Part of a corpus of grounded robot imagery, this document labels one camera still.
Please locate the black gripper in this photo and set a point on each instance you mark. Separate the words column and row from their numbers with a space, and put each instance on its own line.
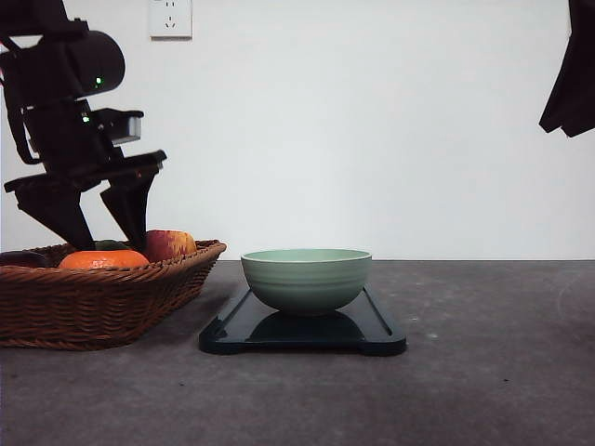
column 75, row 156

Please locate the light green ceramic bowl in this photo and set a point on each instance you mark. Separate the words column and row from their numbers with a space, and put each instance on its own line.
column 306, row 281

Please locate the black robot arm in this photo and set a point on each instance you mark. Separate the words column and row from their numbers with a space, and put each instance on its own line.
column 572, row 104
column 53, row 63

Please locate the brown wicker basket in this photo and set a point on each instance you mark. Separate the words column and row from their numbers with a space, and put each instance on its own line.
column 98, row 308

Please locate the green lime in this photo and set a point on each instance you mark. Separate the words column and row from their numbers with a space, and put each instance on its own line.
column 106, row 245

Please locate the orange tangerine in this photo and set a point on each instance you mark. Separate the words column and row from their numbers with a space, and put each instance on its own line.
column 102, row 258

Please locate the red yellow apple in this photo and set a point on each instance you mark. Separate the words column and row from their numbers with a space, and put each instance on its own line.
column 164, row 244

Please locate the dark red plum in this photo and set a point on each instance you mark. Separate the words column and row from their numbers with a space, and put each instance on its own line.
column 22, row 258

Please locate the black rectangular tray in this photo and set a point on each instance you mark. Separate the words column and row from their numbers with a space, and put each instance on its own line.
column 250, row 323

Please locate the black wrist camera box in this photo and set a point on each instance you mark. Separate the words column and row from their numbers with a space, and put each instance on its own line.
column 121, row 126

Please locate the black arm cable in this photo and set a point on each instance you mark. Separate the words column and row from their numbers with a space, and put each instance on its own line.
column 16, row 120

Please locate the white wall socket left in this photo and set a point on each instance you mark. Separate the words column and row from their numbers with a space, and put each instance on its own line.
column 170, row 22

